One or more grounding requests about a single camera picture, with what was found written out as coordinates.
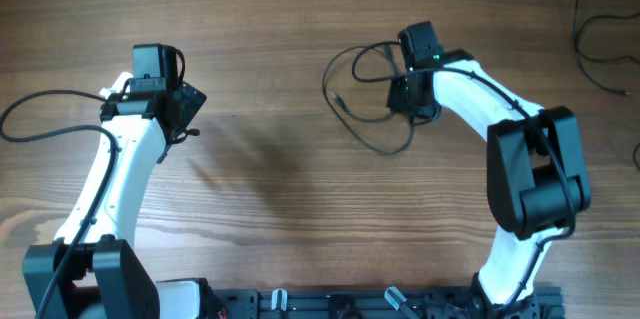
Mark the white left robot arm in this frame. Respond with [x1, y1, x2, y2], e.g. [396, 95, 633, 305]
[23, 44, 206, 318]

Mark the black left camera cable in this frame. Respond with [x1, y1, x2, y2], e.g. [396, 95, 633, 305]
[0, 89, 121, 319]

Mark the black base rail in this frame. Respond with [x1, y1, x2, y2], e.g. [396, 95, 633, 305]
[213, 286, 566, 319]

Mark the black separated cable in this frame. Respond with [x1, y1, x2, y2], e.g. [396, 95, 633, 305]
[571, 0, 640, 98]

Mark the black cable bundle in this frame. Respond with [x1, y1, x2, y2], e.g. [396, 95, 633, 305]
[321, 41, 419, 156]

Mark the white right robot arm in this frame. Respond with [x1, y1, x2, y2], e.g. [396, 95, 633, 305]
[388, 22, 592, 318]

